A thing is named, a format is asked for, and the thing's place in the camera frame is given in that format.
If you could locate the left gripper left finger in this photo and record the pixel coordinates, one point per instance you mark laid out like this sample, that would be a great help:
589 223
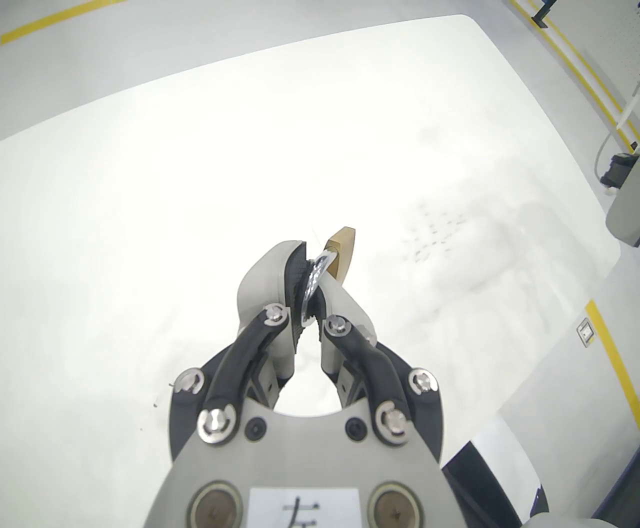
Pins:
260 280

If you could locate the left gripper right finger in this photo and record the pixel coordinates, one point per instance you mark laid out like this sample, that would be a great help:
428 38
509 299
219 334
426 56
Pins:
350 315

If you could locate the brass padlock with silver shackle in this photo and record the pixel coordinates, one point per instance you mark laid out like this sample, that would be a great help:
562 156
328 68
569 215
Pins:
344 252

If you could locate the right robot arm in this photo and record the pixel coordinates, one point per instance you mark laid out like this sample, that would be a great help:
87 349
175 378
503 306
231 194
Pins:
626 212

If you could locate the robot body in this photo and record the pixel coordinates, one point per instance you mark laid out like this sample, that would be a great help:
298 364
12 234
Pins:
495 465

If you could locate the square floor outlet plate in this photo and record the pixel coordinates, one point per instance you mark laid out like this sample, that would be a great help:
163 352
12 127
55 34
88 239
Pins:
585 332

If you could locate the black device on floor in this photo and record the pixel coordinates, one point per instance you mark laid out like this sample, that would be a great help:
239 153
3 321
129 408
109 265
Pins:
620 171

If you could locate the dark partition foot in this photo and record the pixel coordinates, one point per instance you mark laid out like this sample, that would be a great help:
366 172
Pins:
542 14

